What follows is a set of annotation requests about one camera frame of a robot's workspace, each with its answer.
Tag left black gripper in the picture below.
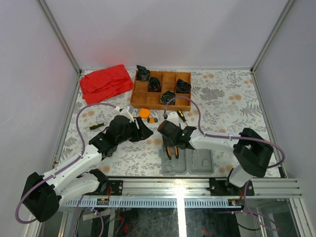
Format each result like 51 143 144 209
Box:
118 118 154 146

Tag orange handled pliers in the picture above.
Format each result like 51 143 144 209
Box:
166 146 179 160

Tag grey plastic tool case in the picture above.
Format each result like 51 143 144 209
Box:
159 146 215 175

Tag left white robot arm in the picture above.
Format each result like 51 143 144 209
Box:
21 115 153 222

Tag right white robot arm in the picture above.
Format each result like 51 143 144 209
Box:
158 120 274 195

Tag orange hex key set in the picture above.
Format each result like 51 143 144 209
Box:
147 117 158 123

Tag orange tape measure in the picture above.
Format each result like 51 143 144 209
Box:
139 108 151 119

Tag black yellow phillips screwdriver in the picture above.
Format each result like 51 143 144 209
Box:
177 110 187 123

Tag wooden compartment tray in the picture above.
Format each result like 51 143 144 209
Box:
130 71 193 112

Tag rolled dark belt bottom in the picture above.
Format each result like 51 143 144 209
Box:
160 90 176 105

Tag rolled dark belt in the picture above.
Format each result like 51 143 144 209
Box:
176 79 192 94
160 90 176 105
148 77 162 92

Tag black yellow flat screwdriver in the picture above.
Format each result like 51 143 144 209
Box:
89 123 106 130

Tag rolled dark belt upper left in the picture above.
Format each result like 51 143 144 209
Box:
148 77 162 92

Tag rolled dark belt right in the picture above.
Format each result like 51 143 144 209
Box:
176 79 192 94

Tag rolled dark belt outside tray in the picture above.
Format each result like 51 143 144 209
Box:
136 65 150 81

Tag red folded cloth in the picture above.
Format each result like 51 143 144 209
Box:
79 64 133 105

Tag aluminium mounting rail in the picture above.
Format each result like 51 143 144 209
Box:
61 177 303 198

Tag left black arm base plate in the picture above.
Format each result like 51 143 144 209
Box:
100 180 123 197

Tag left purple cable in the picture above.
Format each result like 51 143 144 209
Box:
15 103 121 224

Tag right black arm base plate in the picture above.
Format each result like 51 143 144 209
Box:
207 178 255 197

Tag white slotted cable duct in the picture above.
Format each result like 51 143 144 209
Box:
63 197 243 209

